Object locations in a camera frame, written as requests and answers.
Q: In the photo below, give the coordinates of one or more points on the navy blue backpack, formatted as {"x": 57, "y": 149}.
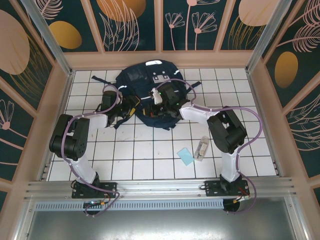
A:
{"x": 140, "y": 77}

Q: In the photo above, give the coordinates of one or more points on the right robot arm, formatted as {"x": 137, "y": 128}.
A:
{"x": 197, "y": 115}

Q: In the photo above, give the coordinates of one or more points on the light blue card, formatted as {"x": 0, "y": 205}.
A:
{"x": 185, "y": 156}

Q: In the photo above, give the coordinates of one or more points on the small circuit board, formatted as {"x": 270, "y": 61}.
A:
{"x": 95, "y": 203}

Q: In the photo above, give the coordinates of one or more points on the grey metal panel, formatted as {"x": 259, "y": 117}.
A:
{"x": 162, "y": 225}

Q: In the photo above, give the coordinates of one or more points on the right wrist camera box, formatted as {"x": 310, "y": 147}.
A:
{"x": 157, "y": 97}

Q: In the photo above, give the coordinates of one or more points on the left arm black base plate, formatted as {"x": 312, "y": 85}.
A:
{"x": 110, "y": 187}

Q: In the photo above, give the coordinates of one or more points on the aluminium mounting rail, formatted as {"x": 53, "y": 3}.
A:
{"x": 162, "y": 187}

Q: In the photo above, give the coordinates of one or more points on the aluminium frame post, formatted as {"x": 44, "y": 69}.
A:
{"x": 267, "y": 30}
{"x": 47, "y": 35}

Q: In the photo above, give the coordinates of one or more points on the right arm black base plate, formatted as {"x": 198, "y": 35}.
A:
{"x": 212, "y": 188}

